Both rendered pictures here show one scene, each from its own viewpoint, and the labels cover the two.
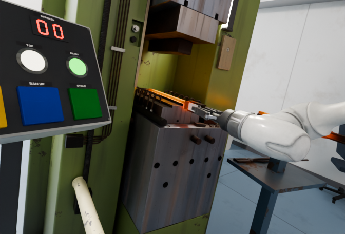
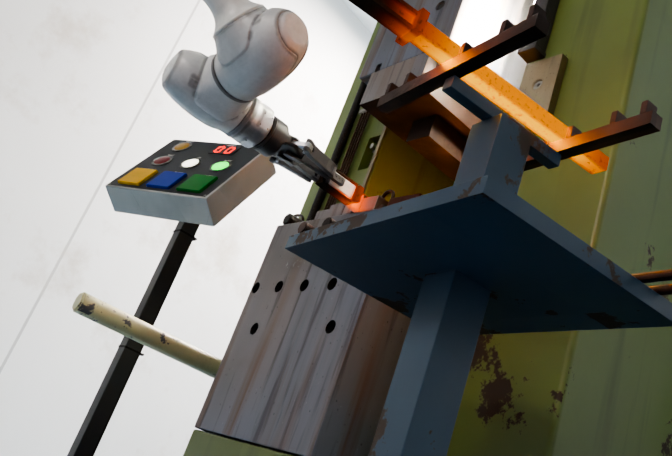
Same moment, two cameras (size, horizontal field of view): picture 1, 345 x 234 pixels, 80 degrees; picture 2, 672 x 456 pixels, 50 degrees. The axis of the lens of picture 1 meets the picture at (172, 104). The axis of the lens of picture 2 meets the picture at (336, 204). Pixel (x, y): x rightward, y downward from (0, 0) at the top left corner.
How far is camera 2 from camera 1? 1.84 m
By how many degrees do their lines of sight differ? 96
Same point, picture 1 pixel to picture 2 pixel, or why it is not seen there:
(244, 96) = not seen: outside the picture
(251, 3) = not seen: outside the picture
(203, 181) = (314, 340)
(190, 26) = (380, 87)
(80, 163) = not seen: hidden behind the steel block
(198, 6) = (396, 57)
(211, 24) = (415, 63)
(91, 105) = (198, 183)
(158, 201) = (235, 363)
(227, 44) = (534, 76)
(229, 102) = (567, 202)
